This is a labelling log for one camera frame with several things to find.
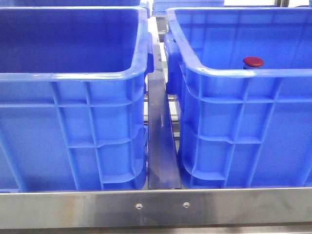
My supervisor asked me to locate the red mushroom push button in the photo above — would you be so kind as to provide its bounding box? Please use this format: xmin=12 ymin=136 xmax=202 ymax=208
xmin=243 ymin=56 xmax=264 ymax=69

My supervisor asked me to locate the metal divider bar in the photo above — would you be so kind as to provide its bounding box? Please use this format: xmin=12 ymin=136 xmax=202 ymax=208
xmin=147 ymin=36 xmax=182 ymax=190

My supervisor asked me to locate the right blue plastic bin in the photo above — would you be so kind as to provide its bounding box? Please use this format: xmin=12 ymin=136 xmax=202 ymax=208
xmin=167 ymin=7 xmax=312 ymax=189

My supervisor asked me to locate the blue plastic bin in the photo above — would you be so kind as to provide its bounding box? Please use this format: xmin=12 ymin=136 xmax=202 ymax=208
xmin=0 ymin=7 xmax=154 ymax=193
xmin=167 ymin=7 xmax=312 ymax=189

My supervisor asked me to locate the left blue plastic bin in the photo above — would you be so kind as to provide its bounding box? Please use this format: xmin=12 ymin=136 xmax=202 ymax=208
xmin=0 ymin=7 xmax=154 ymax=193

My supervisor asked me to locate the rear right blue bin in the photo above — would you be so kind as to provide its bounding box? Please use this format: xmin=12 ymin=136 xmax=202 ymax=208
xmin=152 ymin=0 xmax=224 ymax=16

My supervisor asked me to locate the rear left blue bin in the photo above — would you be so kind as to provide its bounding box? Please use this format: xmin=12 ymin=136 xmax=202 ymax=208
xmin=0 ymin=0 xmax=150 ymax=11

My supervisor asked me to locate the left rail screw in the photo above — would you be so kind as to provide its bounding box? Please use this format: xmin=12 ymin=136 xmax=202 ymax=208
xmin=136 ymin=203 xmax=143 ymax=210

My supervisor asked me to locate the rail screw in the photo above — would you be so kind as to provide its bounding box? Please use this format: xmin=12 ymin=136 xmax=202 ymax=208
xmin=136 ymin=203 xmax=143 ymax=210
xmin=183 ymin=202 xmax=190 ymax=209

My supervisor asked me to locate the right rail screw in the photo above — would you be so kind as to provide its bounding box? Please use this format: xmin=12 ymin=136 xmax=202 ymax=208
xmin=183 ymin=202 xmax=190 ymax=209

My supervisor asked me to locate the stainless steel front rail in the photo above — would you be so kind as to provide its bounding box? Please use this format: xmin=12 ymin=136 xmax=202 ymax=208
xmin=0 ymin=187 xmax=312 ymax=229

